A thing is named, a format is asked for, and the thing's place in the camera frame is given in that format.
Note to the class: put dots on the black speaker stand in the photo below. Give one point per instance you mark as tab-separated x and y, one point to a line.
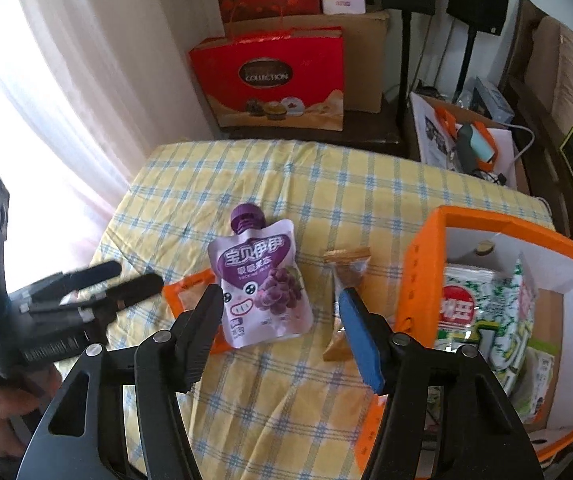
467	60
405	70

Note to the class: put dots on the yellow plaid tablecloth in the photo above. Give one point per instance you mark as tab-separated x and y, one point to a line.
276	185

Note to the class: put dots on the red gift box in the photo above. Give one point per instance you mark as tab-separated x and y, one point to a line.
266	60

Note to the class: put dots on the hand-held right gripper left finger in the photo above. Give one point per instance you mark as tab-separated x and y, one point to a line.
199	335

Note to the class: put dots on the brown cardboard box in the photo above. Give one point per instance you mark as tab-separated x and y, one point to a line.
364	60

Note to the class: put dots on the teal and orange item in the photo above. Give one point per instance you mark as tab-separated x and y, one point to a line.
481	142

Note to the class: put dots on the purple jelly pouch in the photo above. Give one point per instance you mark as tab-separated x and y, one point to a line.
261	280

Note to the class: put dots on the brown snack packet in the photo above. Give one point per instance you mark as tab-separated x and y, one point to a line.
349	270

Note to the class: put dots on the dark wooden bench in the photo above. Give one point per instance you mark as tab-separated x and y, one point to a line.
316	136

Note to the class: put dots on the grey blue box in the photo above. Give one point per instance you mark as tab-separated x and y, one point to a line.
491	97

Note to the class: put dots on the white curtain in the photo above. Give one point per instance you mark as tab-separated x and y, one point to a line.
91	60

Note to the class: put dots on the small orange snack packet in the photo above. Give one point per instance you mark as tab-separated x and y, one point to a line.
186	295

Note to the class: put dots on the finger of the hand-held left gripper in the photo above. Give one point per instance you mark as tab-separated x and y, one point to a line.
96	272
136	287

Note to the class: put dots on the orange cardboard box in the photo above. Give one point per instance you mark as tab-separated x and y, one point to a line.
419	260

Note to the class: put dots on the person's left hand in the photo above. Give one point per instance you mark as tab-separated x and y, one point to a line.
4	402

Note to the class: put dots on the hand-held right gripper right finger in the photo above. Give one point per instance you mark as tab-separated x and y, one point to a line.
361	340

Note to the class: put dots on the white green snack packet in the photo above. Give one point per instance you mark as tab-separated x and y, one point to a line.
536	370
521	305

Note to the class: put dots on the brown sofa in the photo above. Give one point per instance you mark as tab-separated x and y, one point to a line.
566	60

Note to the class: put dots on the white open box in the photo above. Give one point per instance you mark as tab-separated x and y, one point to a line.
431	130

